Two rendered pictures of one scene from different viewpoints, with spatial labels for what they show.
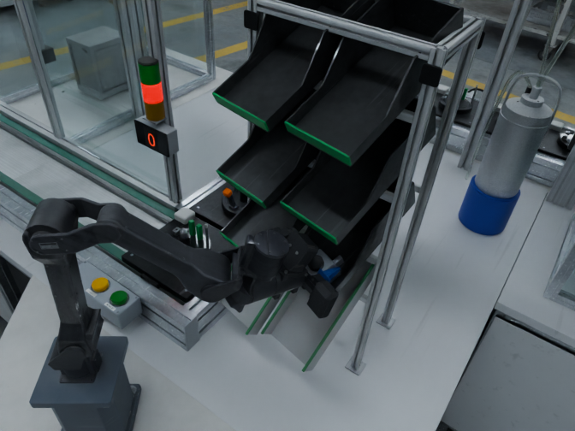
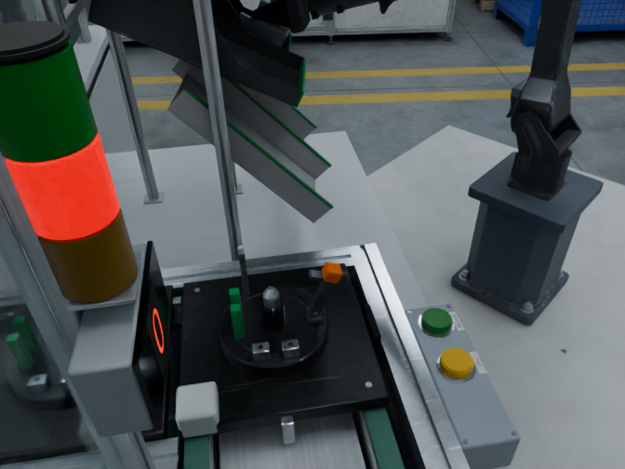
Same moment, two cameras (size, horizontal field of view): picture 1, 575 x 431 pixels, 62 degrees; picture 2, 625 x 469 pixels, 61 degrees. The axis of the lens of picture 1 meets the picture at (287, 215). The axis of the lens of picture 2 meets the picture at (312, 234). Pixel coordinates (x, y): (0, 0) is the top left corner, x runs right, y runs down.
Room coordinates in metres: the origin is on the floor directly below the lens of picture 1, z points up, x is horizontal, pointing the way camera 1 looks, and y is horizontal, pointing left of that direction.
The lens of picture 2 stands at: (1.18, 0.65, 1.49)
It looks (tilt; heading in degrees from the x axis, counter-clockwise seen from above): 38 degrees down; 229
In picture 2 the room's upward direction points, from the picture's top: 1 degrees counter-clockwise
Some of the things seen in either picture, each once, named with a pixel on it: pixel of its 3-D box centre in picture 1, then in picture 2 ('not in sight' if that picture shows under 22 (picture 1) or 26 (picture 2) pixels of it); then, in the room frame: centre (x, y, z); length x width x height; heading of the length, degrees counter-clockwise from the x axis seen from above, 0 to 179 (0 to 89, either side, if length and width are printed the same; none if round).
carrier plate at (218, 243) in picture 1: (186, 252); (274, 338); (0.91, 0.27, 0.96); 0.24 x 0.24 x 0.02; 58
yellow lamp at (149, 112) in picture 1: (154, 108); (88, 247); (1.11, 0.37, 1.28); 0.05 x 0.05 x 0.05
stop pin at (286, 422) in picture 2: not in sight; (287, 430); (0.98, 0.38, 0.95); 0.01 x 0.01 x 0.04; 58
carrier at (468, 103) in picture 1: (458, 97); not in sight; (1.89, -0.68, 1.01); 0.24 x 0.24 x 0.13; 58
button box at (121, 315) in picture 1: (103, 293); (452, 380); (0.78, 0.46, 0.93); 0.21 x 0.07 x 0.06; 58
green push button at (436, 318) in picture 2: (119, 298); (436, 323); (0.74, 0.40, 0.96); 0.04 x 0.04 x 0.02
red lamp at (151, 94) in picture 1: (151, 90); (64, 180); (1.11, 0.37, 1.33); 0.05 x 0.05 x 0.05
